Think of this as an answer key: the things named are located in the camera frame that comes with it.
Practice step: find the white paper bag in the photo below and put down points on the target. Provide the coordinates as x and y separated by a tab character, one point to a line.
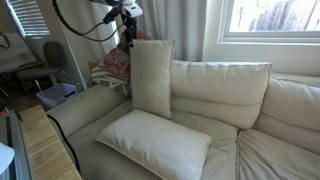
13	50

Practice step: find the white window blinds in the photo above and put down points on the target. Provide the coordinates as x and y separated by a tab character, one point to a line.
30	20

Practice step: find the beige fabric sofa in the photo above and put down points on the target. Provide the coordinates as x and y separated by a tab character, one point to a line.
83	110

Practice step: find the small beige back cushion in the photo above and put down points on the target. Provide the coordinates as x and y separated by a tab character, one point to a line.
293	106

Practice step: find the light wooden table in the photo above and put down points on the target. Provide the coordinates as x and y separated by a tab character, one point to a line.
43	146

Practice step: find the small beige seat cushion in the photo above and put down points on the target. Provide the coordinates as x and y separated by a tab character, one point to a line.
276	156

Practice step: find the large beige seat cushion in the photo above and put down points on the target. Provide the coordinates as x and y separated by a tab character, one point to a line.
90	156

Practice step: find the red patterned blanket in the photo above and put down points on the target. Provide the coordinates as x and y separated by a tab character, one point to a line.
116	63

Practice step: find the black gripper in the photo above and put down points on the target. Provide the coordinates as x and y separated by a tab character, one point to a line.
130	23

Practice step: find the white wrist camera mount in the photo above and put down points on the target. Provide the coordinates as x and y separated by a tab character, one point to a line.
131	8

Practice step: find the white curtain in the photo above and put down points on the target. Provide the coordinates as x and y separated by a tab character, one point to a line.
180	23

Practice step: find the purple plastic bin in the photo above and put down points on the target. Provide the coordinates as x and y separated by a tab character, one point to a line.
56	93

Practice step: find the large beige back cushion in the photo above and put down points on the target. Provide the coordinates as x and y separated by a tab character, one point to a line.
220	83

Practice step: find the cream rectangular pillow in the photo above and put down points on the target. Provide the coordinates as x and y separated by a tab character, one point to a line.
151	76
156	143

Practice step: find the grey office chair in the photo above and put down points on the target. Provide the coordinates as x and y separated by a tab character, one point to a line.
53	53

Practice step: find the white framed window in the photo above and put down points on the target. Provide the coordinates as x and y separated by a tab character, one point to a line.
273	16

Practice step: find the aluminium rail frame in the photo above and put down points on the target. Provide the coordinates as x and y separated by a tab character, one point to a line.
16	140

